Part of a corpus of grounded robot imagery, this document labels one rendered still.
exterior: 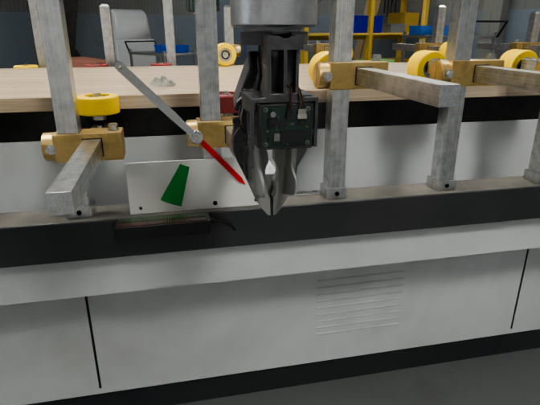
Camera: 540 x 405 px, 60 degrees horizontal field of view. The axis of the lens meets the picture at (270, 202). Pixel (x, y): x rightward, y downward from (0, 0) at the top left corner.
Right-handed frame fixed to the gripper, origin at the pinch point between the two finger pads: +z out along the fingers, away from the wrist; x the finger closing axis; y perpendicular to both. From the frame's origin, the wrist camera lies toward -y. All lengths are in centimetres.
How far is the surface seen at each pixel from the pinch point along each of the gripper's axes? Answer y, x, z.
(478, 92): -49, 62, -6
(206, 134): -32.0, -5.0, -2.0
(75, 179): -7.9, -23.9, -2.1
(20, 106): -49, -40, -6
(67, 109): -32.8, -28.4, -7.3
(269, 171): -2.0, 0.4, -3.4
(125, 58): -646, -64, 18
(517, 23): -604, 512, -27
